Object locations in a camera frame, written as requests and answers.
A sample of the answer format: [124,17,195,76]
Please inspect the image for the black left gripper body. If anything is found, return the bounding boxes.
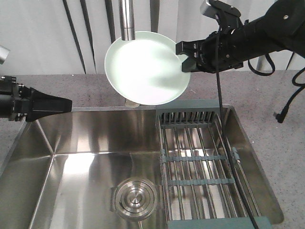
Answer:
[0,76,32,121]

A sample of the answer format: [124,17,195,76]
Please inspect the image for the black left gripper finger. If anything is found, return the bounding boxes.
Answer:
[30,88,72,112]
[26,100,72,122]

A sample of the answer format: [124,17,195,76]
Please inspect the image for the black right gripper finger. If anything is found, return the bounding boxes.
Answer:
[182,57,203,72]
[175,40,203,56]

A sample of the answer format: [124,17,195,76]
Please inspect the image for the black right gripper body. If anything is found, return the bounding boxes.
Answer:
[200,18,269,73]

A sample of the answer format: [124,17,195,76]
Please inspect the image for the pale green round plate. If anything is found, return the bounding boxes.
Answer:
[104,31,191,105]

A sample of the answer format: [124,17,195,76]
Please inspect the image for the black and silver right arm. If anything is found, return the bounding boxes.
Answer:
[175,0,305,73]

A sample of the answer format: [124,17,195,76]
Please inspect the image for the white pleated curtain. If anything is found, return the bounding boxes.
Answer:
[0,0,305,75]

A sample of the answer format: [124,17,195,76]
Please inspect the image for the steel kitchen faucet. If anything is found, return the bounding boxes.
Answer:
[118,0,141,108]

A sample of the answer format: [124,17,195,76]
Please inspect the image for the stainless steel sink basin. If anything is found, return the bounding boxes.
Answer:
[0,106,284,229]

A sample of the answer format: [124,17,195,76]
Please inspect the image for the round steel sink drain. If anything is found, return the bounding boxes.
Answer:
[113,177,158,221]

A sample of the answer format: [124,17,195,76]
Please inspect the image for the long black camera cable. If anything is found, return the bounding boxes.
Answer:
[214,14,259,229]

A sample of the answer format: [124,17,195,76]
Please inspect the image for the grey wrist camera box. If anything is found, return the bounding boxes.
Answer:
[200,0,241,19]

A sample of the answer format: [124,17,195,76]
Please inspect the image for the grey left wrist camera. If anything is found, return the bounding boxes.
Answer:
[0,45,10,64]

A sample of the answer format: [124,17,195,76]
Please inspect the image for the looped black cable with plug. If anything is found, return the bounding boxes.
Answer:
[247,53,305,124]

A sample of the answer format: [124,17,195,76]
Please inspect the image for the grey-blue wire dish rack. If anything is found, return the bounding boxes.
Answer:
[156,100,272,229]

